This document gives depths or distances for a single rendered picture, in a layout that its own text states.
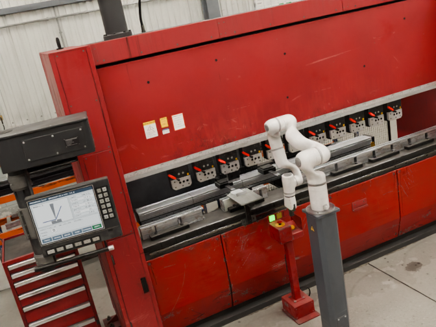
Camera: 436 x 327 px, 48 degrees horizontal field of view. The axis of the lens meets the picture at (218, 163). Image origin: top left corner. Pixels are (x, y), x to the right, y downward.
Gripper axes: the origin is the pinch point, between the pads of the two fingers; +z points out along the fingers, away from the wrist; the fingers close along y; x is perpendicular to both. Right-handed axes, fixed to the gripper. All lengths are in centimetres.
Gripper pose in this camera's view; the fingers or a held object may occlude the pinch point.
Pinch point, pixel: (291, 213)
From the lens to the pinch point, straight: 365.9
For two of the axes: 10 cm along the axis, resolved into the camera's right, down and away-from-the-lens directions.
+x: 8.9, -2.9, 3.4
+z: 1.5, 9.2, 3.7
